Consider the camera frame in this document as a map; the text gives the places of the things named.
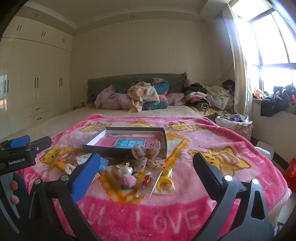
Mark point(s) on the dark jacket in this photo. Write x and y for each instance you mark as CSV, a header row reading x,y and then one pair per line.
x,y
275,99

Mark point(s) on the bagged red bead clips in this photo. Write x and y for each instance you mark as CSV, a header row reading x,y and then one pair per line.
x,y
145,182

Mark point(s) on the cream built-in wardrobe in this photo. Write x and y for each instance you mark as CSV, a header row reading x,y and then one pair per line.
x,y
34,69

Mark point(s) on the polka-dot fabric bow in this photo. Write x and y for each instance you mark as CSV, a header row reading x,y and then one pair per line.
x,y
141,150

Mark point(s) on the window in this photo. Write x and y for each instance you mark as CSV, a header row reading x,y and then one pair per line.
x,y
270,46

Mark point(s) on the pink fuzzy pillow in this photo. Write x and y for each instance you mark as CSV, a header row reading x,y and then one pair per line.
x,y
175,98

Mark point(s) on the red plastic bag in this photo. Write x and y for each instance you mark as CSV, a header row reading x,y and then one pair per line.
x,y
291,172

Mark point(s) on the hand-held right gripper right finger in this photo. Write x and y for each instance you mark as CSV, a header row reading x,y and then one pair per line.
x,y
208,172

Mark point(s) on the bagged yellow plastic rings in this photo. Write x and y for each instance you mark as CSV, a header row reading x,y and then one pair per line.
x,y
165,184

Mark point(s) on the pink quilt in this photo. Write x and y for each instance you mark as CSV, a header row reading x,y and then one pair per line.
x,y
115,99

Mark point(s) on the dark cardboard box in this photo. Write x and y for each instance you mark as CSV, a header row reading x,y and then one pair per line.
x,y
120,151

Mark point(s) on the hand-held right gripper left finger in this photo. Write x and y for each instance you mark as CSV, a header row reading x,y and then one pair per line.
x,y
86,178

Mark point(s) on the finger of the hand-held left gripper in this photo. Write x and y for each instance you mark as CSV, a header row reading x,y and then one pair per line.
x,y
20,140
39,144

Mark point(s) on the beige floral cloth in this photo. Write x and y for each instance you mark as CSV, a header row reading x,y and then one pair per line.
x,y
141,95

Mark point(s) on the orange hair comb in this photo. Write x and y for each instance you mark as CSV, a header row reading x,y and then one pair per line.
x,y
96,178

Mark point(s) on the white pearl hair accessory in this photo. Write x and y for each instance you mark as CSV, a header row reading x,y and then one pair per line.
x,y
127,171

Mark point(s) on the laundry basket with clothes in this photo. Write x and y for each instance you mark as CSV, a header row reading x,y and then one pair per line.
x,y
233,125

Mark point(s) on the teal floral quilt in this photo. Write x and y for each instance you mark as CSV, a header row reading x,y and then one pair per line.
x,y
161,87

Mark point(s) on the pink printed blanket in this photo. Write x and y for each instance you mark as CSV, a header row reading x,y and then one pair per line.
x,y
208,143

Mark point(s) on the cream curtain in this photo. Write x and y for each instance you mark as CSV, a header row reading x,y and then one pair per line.
x,y
240,69

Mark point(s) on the pile of bedding and clothes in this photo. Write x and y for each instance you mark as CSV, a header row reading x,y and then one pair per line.
x,y
104,84

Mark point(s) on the orange garment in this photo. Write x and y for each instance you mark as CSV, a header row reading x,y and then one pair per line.
x,y
257,93

